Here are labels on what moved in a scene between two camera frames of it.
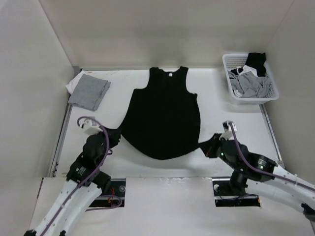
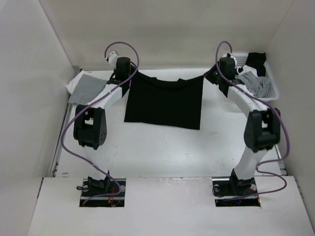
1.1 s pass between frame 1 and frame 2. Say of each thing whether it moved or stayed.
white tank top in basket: stayed
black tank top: moved
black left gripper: moved
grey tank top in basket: stayed
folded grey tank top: stayed
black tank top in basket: stayed
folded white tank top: stayed
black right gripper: moved
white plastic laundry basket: stayed
